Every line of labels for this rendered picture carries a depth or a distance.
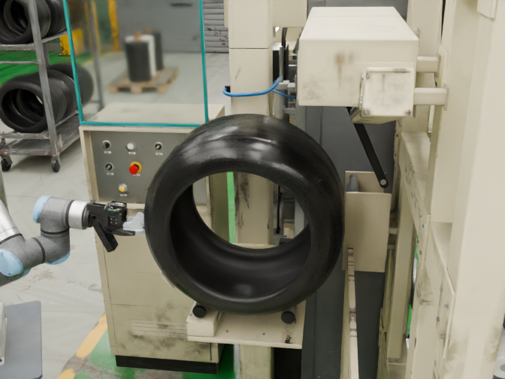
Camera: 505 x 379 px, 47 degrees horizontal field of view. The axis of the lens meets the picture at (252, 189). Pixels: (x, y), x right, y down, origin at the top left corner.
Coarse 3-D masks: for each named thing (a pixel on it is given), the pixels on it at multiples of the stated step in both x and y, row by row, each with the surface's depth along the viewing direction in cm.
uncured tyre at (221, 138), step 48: (192, 144) 161; (240, 144) 157; (288, 144) 159; (192, 192) 197; (288, 192) 157; (336, 192) 163; (192, 240) 199; (336, 240) 164; (192, 288) 174; (240, 288) 192; (288, 288) 169
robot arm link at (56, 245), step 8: (48, 232) 184; (56, 232) 184; (64, 232) 186; (40, 240) 183; (48, 240) 184; (56, 240) 185; (64, 240) 187; (48, 248) 183; (56, 248) 186; (64, 248) 188; (48, 256) 184; (56, 256) 187; (64, 256) 189; (48, 264) 189
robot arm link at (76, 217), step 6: (72, 204) 182; (78, 204) 182; (84, 204) 182; (72, 210) 180; (78, 210) 180; (84, 210) 181; (72, 216) 180; (78, 216) 180; (72, 222) 181; (78, 222) 180; (78, 228) 182; (84, 228) 184
